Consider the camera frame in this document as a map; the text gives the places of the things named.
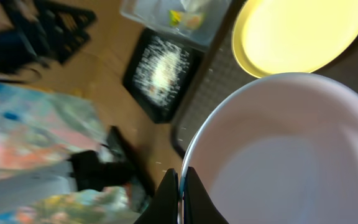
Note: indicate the pile of rice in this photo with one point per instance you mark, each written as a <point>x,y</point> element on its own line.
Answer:
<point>158,73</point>

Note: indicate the brown serving tray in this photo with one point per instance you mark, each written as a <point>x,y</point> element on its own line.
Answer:
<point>219,75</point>

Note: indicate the black tray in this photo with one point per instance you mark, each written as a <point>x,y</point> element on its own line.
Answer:
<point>155,113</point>

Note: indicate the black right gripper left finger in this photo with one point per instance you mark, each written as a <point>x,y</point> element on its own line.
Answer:
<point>163,209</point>

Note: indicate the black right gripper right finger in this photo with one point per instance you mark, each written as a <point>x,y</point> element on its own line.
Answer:
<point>198,207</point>

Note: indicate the yellow plate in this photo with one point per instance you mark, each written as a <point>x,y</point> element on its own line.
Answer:
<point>278,36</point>

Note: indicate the clear plastic bin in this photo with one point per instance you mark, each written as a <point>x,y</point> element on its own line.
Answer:
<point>154,14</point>

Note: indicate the pink bowl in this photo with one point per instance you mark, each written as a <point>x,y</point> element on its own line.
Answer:
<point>281,149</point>

